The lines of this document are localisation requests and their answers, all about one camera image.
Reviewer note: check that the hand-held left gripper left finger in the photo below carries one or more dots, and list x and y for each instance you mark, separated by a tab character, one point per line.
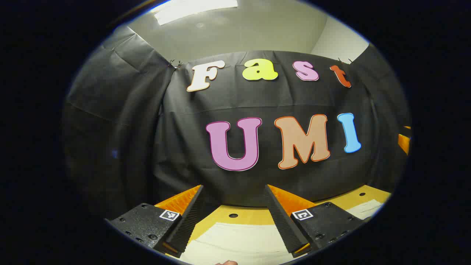
187	224

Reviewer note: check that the metal binder clip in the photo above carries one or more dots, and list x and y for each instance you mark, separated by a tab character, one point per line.
175	64
344	60

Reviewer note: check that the ceiling light panel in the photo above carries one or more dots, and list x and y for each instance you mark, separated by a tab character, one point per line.
191	9

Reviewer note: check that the white jeans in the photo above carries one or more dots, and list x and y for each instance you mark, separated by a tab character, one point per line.
239	243

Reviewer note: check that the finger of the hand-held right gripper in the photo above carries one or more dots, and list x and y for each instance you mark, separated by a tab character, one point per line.
404	142

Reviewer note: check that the black backdrop cloth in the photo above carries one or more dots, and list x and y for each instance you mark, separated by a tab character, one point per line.
184	147

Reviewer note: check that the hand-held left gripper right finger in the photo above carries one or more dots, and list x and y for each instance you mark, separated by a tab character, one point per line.
285	224

